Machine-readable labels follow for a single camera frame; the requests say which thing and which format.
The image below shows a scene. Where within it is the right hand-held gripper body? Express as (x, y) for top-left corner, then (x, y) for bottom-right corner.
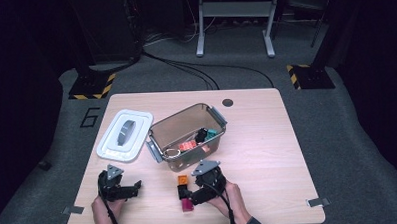
(190, 158), (228, 205)

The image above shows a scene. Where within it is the black upright post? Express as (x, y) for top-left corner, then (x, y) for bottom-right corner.
(67, 0), (96, 80)
(307, 0), (338, 71)

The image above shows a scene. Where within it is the person's left hand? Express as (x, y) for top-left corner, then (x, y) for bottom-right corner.
(90, 194), (128, 224)

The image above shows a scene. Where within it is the white metal stand frame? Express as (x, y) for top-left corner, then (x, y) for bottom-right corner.
(194, 0), (284, 61)

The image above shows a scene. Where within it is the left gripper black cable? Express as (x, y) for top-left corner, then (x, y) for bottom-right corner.
(97, 171), (123, 224)

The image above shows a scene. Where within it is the black yellow striped base plate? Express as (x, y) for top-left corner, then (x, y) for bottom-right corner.
(67, 72), (118, 101)
(286, 62), (336, 91)

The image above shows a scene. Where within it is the black building brick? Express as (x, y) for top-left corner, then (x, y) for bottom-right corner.
(177, 184), (192, 201)

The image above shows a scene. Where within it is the black equipment cabinet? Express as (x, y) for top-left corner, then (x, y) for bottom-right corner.
(72, 0), (143, 65)

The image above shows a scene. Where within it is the small black floor object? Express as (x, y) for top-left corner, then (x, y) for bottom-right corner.
(37, 160), (52, 172)

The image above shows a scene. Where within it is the magenta building brick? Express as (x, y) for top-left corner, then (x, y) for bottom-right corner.
(180, 197), (195, 213)

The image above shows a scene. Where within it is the grey tape strip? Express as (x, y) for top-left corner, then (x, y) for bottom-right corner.
(306, 196), (331, 208)
(62, 205), (86, 216)

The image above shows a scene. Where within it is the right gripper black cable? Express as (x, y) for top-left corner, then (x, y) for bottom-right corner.
(205, 180), (238, 224)

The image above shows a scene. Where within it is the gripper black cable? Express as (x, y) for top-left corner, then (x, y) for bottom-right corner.
(205, 180), (238, 224)
(97, 171), (123, 224)

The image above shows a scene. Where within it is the person's right hand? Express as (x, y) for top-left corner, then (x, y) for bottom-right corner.
(207, 179), (253, 224)

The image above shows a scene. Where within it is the thick black floor cable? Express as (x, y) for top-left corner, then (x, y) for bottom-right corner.
(88, 47), (146, 75)

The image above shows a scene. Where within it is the white lid with grey handle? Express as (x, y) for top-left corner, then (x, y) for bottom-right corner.
(94, 108), (155, 164)

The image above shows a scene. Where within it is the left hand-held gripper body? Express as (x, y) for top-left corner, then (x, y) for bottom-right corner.
(96, 162), (131, 203)

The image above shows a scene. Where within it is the black tape floor numeral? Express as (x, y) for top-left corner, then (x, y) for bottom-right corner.
(78, 106), (102, 128)

